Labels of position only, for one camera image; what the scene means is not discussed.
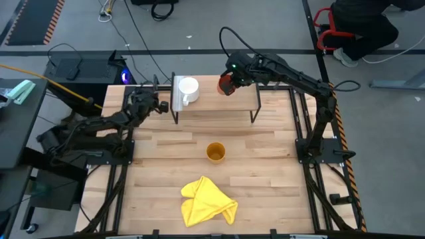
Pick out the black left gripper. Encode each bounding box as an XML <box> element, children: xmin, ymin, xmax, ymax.
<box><xmin>129</xmin><ymin>86</ymin><xmax>169</xmax><ymax>123</ymax></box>

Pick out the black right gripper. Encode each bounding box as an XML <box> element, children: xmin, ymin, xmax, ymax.
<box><xmin>219</xmin><ymin>52</ymin><xmax>255</xmax><ymax>96</ymax></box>

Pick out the orange cup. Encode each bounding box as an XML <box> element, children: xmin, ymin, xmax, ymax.
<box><xmin>216</xmin><ymin>73</ymin><xmax>237</xmax><ymax>96</ymax></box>

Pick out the wooden shelf with black legs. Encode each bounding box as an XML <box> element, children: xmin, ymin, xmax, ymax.
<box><xmin>169</xmin><ymin>70</ymin><xmax>262</xmax><ymax>125</ymax></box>

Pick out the white ceramic mug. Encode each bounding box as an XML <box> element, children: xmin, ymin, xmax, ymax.
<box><xmin>178</xmin><ymin>76</ymin><xmax>200</xmax><ymax>107</ymax></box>

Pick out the mustard yellow cup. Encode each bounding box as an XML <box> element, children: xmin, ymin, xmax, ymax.
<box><xmin>205</xmin><ymin>141</ymin><xmax>226</xmax><ymax>165</ymax></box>

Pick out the black computer tower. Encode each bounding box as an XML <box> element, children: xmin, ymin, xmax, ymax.
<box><xmin>43</xmin><ymin>49</ymin><xmax>137</xmax><ymax>117</ymax></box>

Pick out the small black device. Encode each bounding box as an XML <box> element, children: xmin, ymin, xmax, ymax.
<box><xmin>65</xmin><ymin>67</ymin><xmax>81</xmax><ymax>81</ymax></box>

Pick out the red metal stool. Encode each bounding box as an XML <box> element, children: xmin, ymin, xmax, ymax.
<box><xmin>313</xmin><ymin>7</ymin><xmax>355</xmax><ymax>51</ymax></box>

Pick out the yellow cloth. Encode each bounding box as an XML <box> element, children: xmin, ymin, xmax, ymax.
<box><xmin>180</xmin><ymin>175</ymin><xmax>239</xmax><ymax>228</ymax></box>

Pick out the mint green stapler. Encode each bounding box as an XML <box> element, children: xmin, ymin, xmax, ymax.
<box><xmin>7</xmin><ymin>79</ymin><xmax>37</xmax><ymax>106</ymax></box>

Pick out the black wheeled stand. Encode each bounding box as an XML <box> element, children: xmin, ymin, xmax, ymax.
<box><xmin>19</xmin><ymin>145</ymin><xmax>88</xmax><ymax>233</ymax></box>

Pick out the black side table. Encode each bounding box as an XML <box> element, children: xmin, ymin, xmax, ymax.
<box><xmin>0</xmin><ymin>78</ymin><xmax>49</xmax><ymax>170</ymax></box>

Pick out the orange black hazard tape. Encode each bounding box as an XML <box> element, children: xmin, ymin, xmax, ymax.
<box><xmin>328</xmin><ymin>82</ymin><xmax>368</xmax><ymax>233</ymax></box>

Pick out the black hazard-striped floor mat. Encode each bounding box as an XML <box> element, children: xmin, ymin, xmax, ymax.
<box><xmin>5</xmin><ymin>0</ymin><xmax>66</xmax><ymax>46</ymax></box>

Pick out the person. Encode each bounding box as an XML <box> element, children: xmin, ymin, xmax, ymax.
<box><xmin>331</xmin><ymin>0</ymin><xmax>425</xmax><ymax>68</ymax></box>

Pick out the grey metal beam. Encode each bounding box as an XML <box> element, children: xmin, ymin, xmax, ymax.
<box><xmin>369</xmin><ymin>68</ymin><xmax>425</xmax><ymax>90</ymax></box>

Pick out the long black floor cable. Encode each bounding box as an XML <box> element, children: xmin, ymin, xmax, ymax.
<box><xmin>122</xmin><ymin>0</ymin><xmax>172</xmax><ymax>84</ymax></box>

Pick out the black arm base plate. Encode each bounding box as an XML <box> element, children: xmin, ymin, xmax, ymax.
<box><xmin>295</xmin><ymin>137</ymin><xmax>345</xmax><ymax>164</ymax></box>
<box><xmin>86</xmin><ymin>139</ymin><xmax>135</xmax><ymax>166</ymax></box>

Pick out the coiled black cable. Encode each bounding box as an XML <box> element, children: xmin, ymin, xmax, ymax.
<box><xmin>151</xmin><ymin>0</ymin><xmax>175</xmax><ymax>22</ymax></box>

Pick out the white cable bundle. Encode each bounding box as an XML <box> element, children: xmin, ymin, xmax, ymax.
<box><xmin>98</xmin><ymin>0</ymin><xmax>114</xmax><ymax>23</ymax></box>

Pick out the thin black looped cable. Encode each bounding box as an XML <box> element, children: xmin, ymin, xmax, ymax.
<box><xmin>47</xmin><ymin>42</ymin><xmax>83</xmax><ymax>70</ymax></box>

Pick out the yellow cable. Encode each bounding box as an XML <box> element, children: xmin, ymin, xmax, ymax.
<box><xmin>0</xmin><ymin>63</ymin><xmax>104</xmax><ymax>110</ymax></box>

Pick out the black metal table frame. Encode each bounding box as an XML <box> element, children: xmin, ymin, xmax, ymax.
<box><xmin>79</xmin><ymin>76</ymin><xmax>363</xmax><ymax>235</ymax></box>

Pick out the black clamp handle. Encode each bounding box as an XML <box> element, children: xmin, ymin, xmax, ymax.
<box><xmin>329</xmin><ymin>193</ymin><xmax>353</xmax><ymax>205</ymax></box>
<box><xmin>333</xmin><ymin>149</ymin><xmax>357</xmax><ymax>161</ymax></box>

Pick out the long white cable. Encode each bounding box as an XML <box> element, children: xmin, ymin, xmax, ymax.
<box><xmin>361</xmin><ymin>35</ymin><xmax>425</xmax><ymax>64</ymax></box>

